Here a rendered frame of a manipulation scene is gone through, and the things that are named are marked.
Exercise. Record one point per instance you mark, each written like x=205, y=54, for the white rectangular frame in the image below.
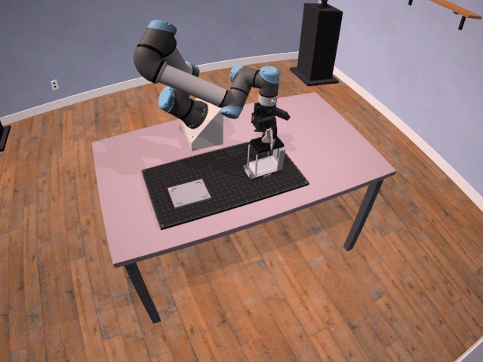
x=189, y=193

